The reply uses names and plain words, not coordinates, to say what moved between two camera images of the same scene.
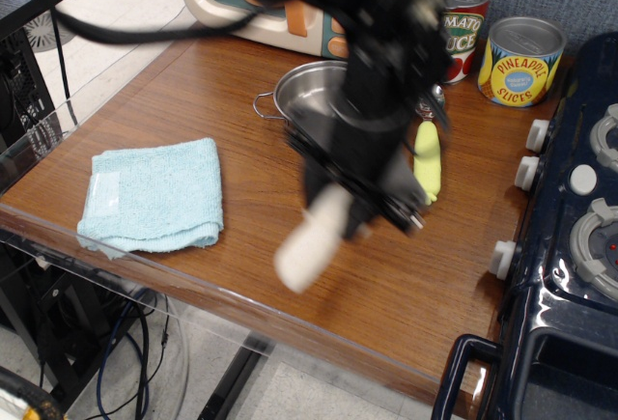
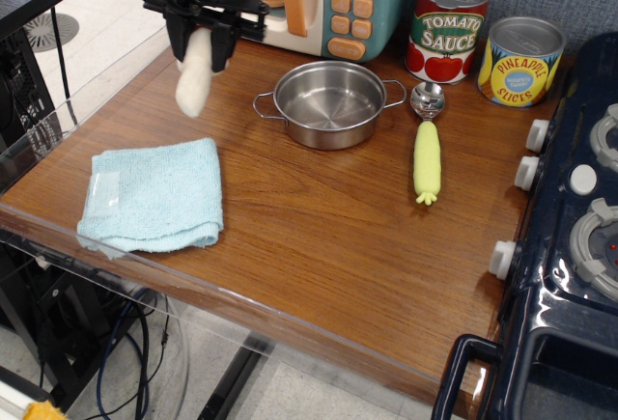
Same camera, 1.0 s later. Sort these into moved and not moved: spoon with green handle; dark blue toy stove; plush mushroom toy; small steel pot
Moved: plush mushroom toy
Not moved: small steel pot; dark blue toy stove; spoon with green handle
